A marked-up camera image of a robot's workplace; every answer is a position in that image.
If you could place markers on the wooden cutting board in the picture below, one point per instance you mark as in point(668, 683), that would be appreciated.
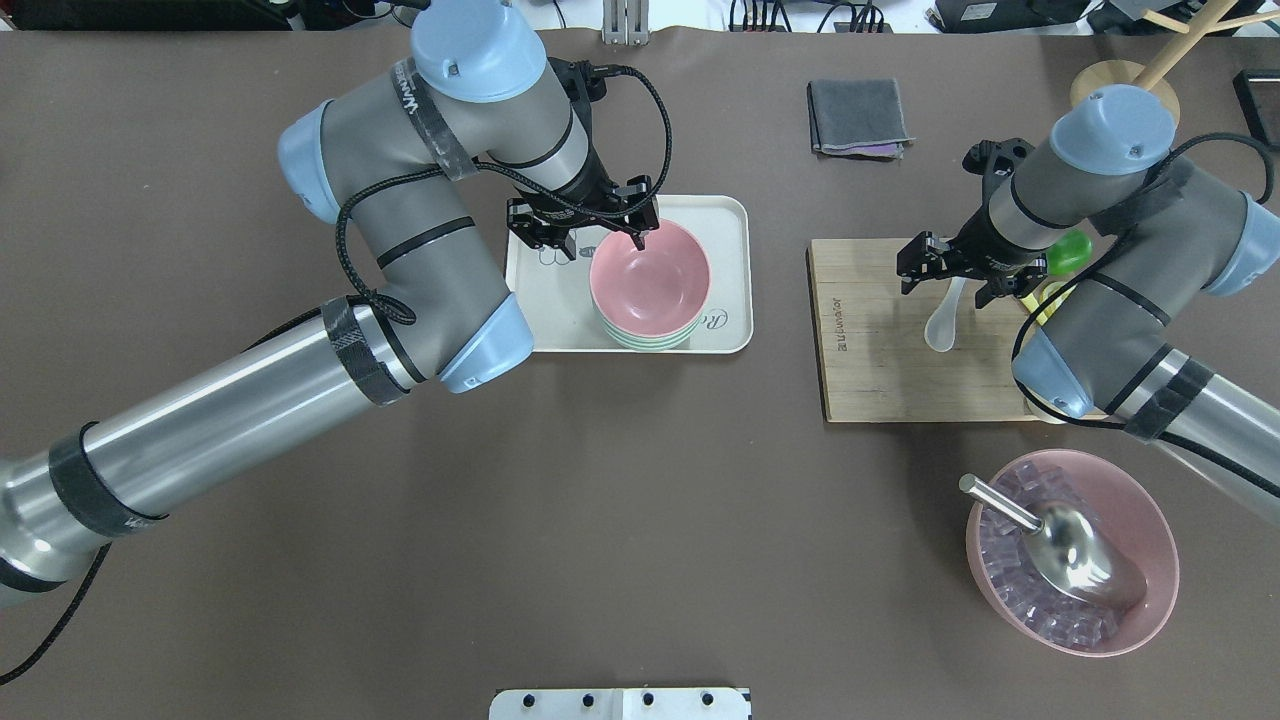
point(875, 366)

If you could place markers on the grey folded cloth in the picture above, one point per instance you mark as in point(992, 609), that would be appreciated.
point(857, 118)

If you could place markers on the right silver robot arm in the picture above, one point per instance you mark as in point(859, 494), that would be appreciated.
point(1178, 231)

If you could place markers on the large pink ice bowl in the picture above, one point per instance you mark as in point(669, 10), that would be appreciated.
point(1123, 513)

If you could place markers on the green lime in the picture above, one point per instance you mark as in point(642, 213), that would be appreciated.
point(1069, 253)

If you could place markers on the white ceramic spoon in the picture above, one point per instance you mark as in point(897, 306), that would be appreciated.
point(940, 328)

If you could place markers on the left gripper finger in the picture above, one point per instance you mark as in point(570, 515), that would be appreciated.
point(567, 248)

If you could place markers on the small pink bowl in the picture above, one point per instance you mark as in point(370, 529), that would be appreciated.
point(657, 290)

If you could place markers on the green bowl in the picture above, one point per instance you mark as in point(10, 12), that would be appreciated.
point(641, 343)

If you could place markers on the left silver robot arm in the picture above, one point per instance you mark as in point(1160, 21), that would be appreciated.
point(380, 164)

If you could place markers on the wooden mug tree stand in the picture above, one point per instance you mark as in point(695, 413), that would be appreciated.
point(1209, 17)

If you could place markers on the metal ice scoop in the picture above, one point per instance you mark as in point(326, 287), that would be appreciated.
point(1067, 549)

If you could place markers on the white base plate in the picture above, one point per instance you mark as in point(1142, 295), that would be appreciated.
point(623, 703)

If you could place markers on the yellow lemon slice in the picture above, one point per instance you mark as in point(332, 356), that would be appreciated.
point(1043, 303)

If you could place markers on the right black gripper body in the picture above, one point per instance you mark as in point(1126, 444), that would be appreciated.
point(981, 254)

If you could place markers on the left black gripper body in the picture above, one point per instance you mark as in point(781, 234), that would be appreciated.
point(583, 199)

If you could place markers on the cream serving tray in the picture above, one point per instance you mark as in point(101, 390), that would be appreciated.
point(554, 292)

